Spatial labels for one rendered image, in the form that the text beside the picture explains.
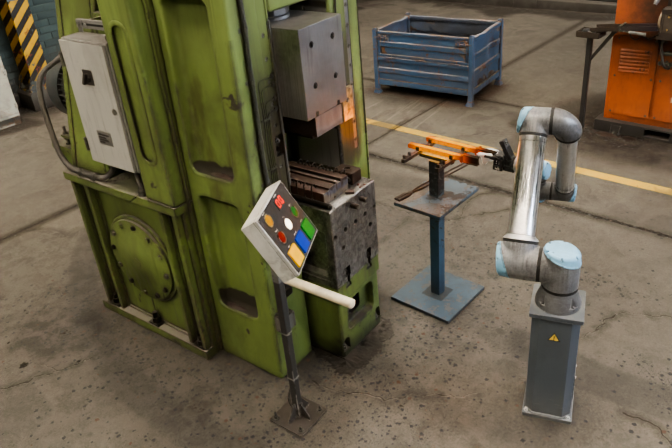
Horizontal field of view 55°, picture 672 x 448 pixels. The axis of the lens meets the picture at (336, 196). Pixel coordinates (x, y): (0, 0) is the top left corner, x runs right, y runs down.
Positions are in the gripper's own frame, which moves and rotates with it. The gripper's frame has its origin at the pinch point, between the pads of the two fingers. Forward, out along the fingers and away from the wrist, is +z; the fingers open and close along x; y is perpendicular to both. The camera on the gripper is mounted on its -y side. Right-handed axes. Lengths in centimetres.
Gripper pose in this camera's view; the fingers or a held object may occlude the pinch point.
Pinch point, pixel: (481, 150)
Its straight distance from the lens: 345.0
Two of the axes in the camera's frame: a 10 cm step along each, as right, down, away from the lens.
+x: 6.6, -4.0, 6.3
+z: -7.5, -2.6, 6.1
